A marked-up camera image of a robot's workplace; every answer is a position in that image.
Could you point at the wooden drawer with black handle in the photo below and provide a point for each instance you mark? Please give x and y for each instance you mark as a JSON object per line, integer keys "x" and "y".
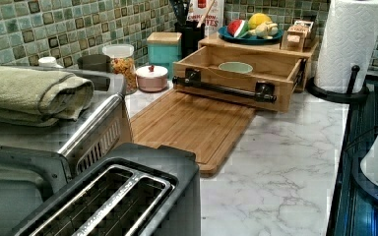
{"x": 199, "y": 73}

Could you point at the bamboo cutting board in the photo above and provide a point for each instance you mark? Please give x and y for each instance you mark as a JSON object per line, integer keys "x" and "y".
{"x": 207, "y": 127}

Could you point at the light green bowl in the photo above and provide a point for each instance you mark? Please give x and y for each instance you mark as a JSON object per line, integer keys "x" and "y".
{"x": 236, "y": 67}

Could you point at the teal canister with wooden lid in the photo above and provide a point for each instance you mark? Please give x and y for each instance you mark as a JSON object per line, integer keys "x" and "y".
{"x": 164, "y": 48}

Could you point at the black utensil holder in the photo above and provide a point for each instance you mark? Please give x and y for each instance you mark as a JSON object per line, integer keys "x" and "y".
{"x": 190, "y": 36}

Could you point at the clear jar with snacks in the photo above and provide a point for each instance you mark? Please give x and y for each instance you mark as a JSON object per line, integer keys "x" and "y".
{"x": 122, "y": 63}

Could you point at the black two-slot toaster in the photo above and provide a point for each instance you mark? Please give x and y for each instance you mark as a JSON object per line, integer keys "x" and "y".
{"x": 134, "y": 191}

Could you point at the wooden spoon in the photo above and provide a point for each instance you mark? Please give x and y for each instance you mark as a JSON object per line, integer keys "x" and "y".
{"x": 207, "y": 11}

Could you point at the blue plate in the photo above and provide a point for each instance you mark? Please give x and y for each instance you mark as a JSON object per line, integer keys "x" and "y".
{"x": 249, "y": 39}

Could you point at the toy watermelon slice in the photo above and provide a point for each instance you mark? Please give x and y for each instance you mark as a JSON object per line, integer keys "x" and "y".
{"x": 237, "y": 28}

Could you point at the white red food box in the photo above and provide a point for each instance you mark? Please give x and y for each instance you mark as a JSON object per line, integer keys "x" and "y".
{"x": 214, "y": 19}

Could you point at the toy peeled banana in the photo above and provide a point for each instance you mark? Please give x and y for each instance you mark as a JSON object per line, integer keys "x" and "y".
{"x": 266, "y": 30}

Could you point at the toy lemon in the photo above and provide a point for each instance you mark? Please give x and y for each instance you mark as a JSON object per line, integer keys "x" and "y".
{"x": 257, "y": 19}

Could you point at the tea bag box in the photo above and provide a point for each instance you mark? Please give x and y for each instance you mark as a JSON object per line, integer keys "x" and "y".
{"x": 299, "y": 36}

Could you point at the spice bottle with white cap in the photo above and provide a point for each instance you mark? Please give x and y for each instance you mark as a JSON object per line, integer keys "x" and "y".
{"x": 48, "y": 62}

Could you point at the black paper towel holder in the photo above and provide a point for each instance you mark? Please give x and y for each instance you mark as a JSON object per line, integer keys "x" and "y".
{"x": 349, "y": 97}

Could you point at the stainless steel toaster oven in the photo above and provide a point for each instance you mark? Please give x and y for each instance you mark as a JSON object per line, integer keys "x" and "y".
{"x": 36, "y": 162}

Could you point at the folded beige towel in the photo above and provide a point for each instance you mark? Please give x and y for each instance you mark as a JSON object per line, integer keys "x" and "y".
{"x": 42, "y": 98}

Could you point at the paper towel roll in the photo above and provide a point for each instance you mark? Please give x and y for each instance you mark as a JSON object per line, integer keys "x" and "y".
{"x": 348, "y": 40}

